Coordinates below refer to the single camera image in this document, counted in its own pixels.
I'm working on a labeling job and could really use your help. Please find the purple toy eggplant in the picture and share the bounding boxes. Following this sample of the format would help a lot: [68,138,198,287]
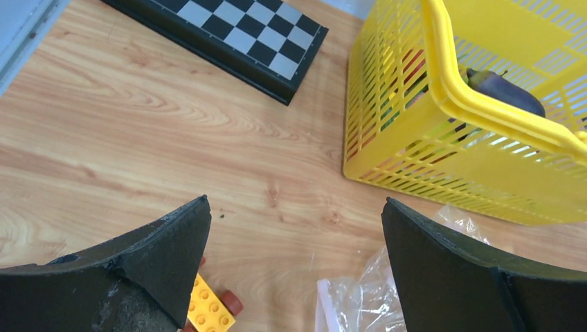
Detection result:
[466,68,546,118]

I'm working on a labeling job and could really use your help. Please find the clear zip top bag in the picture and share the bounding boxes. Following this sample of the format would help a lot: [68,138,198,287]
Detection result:
[314,205,491,332]

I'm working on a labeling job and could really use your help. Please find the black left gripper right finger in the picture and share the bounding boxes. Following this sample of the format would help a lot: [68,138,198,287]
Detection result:
[381,198,586,331]

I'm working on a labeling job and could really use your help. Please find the yellow plastic basket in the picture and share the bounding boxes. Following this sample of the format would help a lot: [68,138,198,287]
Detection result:
[343,1,586,225]

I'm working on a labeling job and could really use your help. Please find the yellow red toy block car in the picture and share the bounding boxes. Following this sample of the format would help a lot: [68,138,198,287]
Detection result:
[181,273,244,332]

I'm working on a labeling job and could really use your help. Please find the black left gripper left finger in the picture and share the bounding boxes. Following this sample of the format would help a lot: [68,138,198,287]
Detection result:
[1,195,211,331]

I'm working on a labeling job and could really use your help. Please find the black white checkerboard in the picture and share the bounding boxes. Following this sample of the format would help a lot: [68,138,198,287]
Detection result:
[107,0,329,105]

